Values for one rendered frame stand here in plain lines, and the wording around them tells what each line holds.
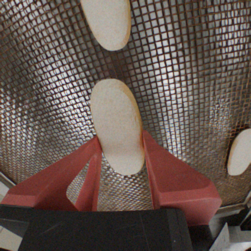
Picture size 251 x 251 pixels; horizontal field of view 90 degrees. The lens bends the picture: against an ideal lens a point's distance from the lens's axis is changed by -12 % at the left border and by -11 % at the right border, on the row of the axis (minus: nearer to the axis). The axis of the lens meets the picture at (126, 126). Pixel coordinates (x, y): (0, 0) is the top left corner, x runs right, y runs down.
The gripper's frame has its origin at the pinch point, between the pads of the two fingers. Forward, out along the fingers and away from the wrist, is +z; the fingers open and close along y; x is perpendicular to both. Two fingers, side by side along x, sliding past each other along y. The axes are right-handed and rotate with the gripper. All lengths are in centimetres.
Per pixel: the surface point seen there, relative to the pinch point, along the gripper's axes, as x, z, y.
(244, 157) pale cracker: 8.7, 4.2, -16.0
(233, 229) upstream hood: 53, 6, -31
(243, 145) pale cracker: 6.3, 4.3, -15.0
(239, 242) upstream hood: 53, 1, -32
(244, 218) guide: 46, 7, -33
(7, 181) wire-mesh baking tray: 12.6, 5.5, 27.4
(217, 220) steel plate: 60, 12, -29
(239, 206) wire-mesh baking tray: 27.8, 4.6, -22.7
